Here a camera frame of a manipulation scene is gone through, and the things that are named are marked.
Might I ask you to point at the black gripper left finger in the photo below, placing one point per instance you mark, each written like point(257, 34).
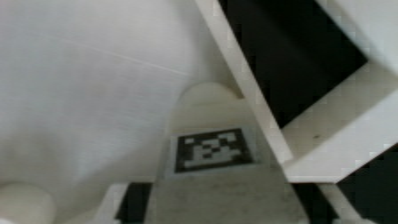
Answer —
point(123, 206)

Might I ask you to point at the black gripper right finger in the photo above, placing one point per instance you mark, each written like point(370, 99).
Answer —
point(335, 203)

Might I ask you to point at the white table leg with tag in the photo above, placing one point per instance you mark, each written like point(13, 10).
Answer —
point(221, 185)

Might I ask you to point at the white square tabletop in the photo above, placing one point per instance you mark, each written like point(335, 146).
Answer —
point(102, 58)

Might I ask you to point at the white U-shaped obstacle fence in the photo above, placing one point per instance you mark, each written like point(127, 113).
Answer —
point(345, 130)

